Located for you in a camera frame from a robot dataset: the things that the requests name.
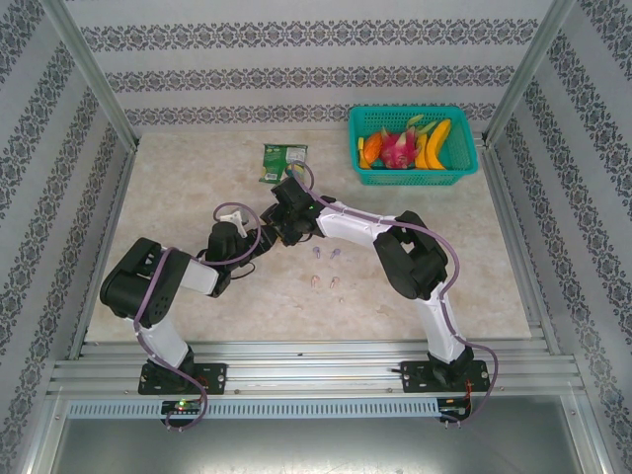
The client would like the green snack bag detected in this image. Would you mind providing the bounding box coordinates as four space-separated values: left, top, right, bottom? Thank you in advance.
259 142 308 185

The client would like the orange mango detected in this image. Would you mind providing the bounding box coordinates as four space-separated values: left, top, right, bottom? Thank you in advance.
363 131 384 162

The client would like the pink dragon fruit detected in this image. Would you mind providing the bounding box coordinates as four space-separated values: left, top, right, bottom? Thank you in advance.
378 114 438 170

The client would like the teal plastic basket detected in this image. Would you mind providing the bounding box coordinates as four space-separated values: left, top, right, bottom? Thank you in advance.
348 105 480 188

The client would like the small yellow banana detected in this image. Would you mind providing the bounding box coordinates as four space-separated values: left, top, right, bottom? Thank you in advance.
413 133 431 170

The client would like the large yellow banana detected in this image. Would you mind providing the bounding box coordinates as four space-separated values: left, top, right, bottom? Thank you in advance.
424 118 454 171

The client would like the small controller board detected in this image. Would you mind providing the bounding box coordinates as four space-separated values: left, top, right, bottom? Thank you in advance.
438 397 473 417
161 399 203 416

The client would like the grey metal panel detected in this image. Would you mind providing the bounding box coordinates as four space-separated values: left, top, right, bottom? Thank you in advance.
29 394 608 474

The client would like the aluminium side rail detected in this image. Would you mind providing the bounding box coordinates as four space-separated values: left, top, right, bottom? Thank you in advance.
481 140 562 356
67 145 142 359

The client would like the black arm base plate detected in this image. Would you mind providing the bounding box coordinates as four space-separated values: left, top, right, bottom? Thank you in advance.
400 359 490 394
137 362 228 396

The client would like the aluminium mounting rail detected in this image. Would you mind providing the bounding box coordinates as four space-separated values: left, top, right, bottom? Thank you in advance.
46 339 582 399

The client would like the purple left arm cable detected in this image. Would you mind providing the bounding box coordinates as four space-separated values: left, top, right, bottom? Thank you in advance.
131 200 271 432

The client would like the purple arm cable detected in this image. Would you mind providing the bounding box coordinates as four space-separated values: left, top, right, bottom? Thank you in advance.
131 200 271 432
288 160 500 429

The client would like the slotted grey cable duct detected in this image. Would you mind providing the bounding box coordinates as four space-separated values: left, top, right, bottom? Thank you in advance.
66 398 440 420

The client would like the aluminium frame post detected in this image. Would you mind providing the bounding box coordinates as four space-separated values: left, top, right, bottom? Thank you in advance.
39 0 142 149
481 0 579 144

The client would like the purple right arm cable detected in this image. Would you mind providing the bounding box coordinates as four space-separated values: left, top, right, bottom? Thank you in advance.
288 160 500 429

